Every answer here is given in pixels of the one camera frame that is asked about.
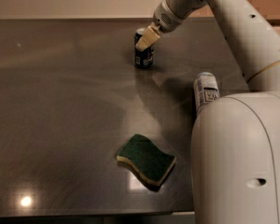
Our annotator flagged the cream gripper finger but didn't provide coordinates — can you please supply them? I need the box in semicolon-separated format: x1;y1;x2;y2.
135;22;161;51

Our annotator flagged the blue pepsi can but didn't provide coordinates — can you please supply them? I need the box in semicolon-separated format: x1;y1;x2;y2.
134;27;154;69

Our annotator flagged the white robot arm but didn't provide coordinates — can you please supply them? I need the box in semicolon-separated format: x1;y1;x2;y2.
137;0;280;224

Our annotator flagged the green and yellow sponge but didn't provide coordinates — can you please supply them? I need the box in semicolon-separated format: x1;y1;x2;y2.
117;134;176;187

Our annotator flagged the clear plastic water bottle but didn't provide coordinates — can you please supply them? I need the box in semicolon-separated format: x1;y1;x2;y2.
193;72;220;114

